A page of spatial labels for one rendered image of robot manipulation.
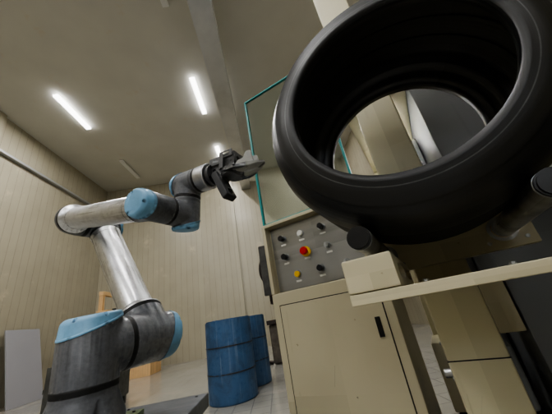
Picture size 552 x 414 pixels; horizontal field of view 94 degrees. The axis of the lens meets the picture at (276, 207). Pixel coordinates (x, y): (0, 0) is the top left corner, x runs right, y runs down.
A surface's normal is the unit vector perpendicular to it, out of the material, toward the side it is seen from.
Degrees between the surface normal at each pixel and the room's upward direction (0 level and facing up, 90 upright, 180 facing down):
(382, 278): 90
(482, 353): 90
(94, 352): 92
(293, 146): 92
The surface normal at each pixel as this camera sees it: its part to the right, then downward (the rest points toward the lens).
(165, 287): -0.01, -0.39
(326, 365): -0.51, -0.26
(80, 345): 0.33, -0.39
